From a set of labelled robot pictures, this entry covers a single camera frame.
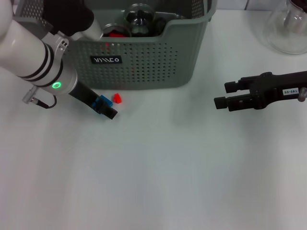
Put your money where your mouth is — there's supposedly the blue toy brick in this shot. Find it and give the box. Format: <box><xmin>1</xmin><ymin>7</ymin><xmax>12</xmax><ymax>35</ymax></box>
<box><xmin>92</xmin><ymin>94</ymin><xmax>114</xmax><ymax>115</ymax></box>

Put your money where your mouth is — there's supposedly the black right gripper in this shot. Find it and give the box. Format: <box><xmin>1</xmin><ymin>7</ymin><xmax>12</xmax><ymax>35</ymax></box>
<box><xmin>213</xmin><ymin>70</ymin><xmax>307</xmax><ymax>113</ymax></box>

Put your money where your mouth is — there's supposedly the grey perforated plastic storage bin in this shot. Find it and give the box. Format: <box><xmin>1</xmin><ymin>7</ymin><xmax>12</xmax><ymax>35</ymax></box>
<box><xmin>14</xmin><ymin>0</ymin><xmax>218</xmax><ymax>91</ymax></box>

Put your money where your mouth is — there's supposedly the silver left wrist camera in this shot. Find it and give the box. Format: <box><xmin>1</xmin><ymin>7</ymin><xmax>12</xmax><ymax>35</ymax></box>
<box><xmin>42</xmin><ymin>0</ymin><xmax>104</xmax><ymax>42</ymax></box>

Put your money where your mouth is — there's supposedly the clear glass carafe black handle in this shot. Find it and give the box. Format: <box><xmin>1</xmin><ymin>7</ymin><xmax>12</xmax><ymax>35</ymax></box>
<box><xmin>263</xmin><ymin>0</ymin><xmax>307</xmax><ymax>55</ymax></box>

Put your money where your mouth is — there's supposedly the right gripper cable with plug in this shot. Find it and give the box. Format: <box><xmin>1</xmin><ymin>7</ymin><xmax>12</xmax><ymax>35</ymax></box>
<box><xmin>298</xmin><ymin>87</ymin><xmax>307</xmax><ymax>103</ymax></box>

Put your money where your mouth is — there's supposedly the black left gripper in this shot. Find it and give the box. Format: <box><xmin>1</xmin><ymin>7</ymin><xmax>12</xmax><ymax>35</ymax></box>
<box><xmin>69</xmin><ymin>82</ymin><xmax>119</xmax><ymax>120</ymax></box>

